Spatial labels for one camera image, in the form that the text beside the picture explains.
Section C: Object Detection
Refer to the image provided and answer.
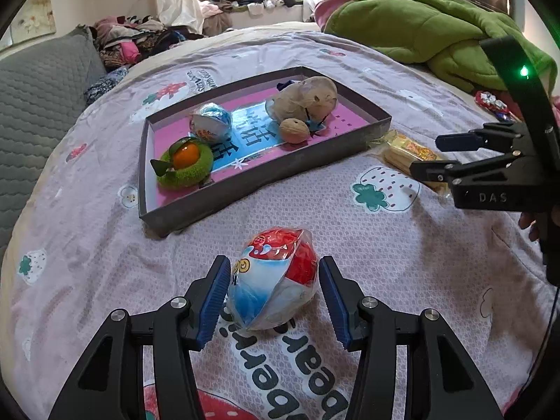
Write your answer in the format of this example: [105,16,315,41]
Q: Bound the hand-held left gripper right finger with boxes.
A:
[318,256,504,420]

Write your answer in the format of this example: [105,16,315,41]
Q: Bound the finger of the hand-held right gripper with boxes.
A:
[435,123,526,154]
[410,150,520,185]

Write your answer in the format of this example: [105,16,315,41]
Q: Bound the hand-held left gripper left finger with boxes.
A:
[47,254,232,420]

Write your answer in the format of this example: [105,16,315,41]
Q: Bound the yellow snack packet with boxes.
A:
[370,130,451,197]

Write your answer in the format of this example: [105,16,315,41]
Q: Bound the large red blue egg packet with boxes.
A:
[226,227,318,331]

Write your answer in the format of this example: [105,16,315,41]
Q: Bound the shallow grey box pink inside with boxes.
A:
[138,66,392,238]

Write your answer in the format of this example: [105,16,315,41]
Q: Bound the walnut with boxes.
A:
[280,117,310,144]

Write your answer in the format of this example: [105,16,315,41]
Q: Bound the orange with leaf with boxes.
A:
[151,138,203,175]

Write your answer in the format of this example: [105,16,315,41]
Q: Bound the small red blue egg packet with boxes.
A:
[189,103,233,146]

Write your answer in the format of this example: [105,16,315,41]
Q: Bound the person's right hand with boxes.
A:
[520,211,544,242]

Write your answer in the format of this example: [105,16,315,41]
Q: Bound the red silver candy wrappers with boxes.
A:
[475,91,521,122]

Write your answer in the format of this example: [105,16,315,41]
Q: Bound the green fleece blanket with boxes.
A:
[324,0,558,97]

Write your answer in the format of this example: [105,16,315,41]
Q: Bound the green fuzzy hair scrunchie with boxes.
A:
[156,138,215,191]

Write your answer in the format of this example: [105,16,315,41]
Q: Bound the pink pillow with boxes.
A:
[314,0,372,31]

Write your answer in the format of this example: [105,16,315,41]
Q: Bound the person's dark clothing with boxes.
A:
[503,376,560,420]

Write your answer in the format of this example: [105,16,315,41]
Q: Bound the dark floral cloth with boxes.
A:
[84,66,130,106]

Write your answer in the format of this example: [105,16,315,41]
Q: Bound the grey quilted pillow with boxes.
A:
[0,26,108,250]

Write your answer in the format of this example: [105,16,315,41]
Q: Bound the pile of clothes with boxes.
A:
[90,15,204,68]

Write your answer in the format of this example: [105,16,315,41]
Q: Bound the floral wall painting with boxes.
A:
[11,0,55,44]

